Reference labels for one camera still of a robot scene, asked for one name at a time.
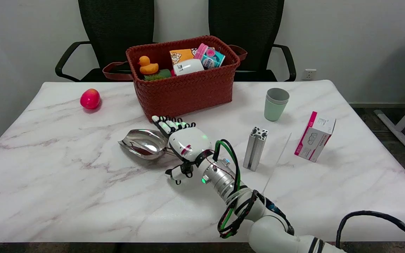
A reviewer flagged thick black cable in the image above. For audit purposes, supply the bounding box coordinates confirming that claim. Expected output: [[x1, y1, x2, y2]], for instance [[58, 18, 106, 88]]
[[336, 210, 405, 253]]

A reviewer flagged pale green plastic cup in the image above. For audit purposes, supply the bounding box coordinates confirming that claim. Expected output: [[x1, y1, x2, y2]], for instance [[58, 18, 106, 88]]
[[264, 94, 289, 122]]

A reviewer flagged black mesh office chair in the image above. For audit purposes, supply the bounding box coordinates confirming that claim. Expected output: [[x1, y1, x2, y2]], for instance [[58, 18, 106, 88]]
[[208, 0, 297, 82], [55, 0, 155, 83]]

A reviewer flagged orange snack packet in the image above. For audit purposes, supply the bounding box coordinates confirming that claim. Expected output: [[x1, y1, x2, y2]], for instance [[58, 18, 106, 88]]
[[169, 48, 198, 65]]

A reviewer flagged red apple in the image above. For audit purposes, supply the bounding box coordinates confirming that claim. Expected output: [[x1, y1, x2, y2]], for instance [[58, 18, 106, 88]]
[[80, 89, 101, 110]]

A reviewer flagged green robot cable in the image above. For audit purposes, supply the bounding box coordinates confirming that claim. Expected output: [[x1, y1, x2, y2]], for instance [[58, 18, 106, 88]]
[[214, 140, 256, 239]]

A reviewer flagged red woven basket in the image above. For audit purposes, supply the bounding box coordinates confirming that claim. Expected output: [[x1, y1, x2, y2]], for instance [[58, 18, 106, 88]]
[[102, 35, 248, 123]]

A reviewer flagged thin translucent wire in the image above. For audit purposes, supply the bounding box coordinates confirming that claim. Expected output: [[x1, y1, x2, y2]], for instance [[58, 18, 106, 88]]
[[263, 132, 292, 193]]

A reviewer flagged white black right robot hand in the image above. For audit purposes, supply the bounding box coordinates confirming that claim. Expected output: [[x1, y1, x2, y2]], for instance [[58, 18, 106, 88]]
[[152, 115, 215, 186]]

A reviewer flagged grey plastic cup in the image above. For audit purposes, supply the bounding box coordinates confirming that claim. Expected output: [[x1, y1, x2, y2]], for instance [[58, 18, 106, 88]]
[[266, 88, 290, 105]]

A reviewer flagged shiny steel scoop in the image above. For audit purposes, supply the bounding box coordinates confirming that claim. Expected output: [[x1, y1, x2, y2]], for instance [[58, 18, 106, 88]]
[[118, 129, 179, 161]]

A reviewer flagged yellow rubber duck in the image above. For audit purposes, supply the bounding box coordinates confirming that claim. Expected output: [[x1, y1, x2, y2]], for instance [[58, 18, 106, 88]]
[[138, 56, 159, 75]]

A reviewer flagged pink white carton box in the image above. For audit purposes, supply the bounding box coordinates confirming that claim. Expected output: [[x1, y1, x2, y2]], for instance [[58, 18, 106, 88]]
[[294, 111, 336, 163]]

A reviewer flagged silver aluminium extrusion block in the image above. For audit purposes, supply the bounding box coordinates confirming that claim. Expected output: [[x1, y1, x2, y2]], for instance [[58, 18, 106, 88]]
[[243, 126, 269, 172]]

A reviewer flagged teal container pink lid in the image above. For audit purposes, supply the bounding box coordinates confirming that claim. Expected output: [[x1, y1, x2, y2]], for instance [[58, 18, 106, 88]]
[[194, 43, 226, 69]]

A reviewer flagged green bristly toy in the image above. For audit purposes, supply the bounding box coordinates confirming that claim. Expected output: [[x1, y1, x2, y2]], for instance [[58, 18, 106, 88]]
[[144, 69, 172, 81]]

